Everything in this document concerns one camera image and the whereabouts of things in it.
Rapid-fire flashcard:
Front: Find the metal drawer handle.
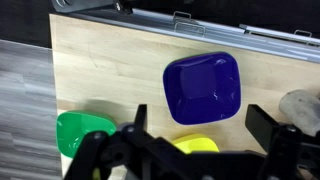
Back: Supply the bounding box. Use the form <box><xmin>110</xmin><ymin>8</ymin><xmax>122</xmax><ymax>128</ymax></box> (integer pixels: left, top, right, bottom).
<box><xmin>172</xmin><ymin>10</ymin><xmax>193</xmax><ymax>22</ymax></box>
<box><xmin>294</xmin><ymin>29</ymin><xmax>313</xmax><ymax>46</ymax></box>

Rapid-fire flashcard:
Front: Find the blue plastic bowl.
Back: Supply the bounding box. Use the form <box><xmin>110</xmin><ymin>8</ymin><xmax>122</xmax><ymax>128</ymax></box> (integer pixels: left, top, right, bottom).
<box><xmin>162</xmin><ymin>51</ymin><xmax>242</xmax><ymax>126</ymax></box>

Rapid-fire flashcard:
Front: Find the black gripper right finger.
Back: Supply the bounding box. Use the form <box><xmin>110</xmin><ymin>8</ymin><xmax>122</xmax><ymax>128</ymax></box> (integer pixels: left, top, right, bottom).
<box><xmin>245</xmin><ymin>104</ymin><xmax>320</xmax><ymax>180</ymax></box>

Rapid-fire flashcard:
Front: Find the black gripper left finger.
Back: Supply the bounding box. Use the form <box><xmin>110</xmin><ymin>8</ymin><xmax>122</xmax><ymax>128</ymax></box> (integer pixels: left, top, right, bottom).
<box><xmin>63</xmin><ymin>104</ymin><xmax>188</xmax><ymax>180</ymax></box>

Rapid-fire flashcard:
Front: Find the yellow plastic bowl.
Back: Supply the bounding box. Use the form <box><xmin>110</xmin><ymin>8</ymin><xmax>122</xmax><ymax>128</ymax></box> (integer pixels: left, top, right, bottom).
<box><xmin>171</xmin><ymin>133</ymin><xmax>220</xmax><ymax>155</ymax></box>

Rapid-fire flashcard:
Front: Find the silver metal cup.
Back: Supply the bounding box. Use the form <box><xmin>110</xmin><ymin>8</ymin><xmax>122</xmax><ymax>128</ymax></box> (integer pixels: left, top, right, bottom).
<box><xmin>278</xmin><ymin>89</ymin><xmax>320</xmax><ymax>138</ymax></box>

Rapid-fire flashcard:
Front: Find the white drawer cabinet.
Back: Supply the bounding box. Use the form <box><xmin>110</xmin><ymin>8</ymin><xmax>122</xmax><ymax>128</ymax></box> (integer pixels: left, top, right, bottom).
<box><xmin>68</xmin><ymin>7</ymin><xmax>320</xmax><ymax>64</ymax></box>

